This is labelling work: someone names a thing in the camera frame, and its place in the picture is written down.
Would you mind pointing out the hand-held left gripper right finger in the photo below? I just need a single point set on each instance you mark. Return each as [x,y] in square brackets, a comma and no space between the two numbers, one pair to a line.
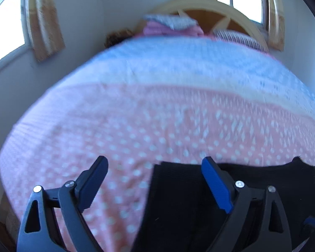
[217,186]

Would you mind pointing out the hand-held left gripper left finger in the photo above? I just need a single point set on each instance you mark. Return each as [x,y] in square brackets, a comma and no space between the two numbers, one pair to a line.
[94,182]

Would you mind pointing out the black pants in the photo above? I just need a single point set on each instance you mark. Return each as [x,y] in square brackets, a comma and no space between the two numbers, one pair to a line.
[173,202]

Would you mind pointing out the pink and blue dotted bedsheet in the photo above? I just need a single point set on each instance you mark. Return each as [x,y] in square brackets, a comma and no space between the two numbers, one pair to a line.
[147,110]

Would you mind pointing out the brown plush toy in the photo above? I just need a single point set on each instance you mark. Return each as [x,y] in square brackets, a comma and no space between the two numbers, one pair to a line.
[118,37]

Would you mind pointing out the striped pillow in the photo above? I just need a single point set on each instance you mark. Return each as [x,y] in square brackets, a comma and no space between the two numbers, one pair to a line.
[239,38]

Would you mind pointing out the folded pink blue pillow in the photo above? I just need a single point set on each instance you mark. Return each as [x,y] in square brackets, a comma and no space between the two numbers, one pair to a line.
[157,30]

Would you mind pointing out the yellow curtain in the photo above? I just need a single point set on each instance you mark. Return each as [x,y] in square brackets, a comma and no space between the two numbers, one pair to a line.
[275,15]
[44,18]

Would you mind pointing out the grey patterned pillow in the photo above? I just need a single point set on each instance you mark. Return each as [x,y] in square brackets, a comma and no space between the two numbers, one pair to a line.
[170,21]

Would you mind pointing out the cream and brown wooden headboard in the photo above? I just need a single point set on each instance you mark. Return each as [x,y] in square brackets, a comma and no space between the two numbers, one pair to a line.
[207,8]

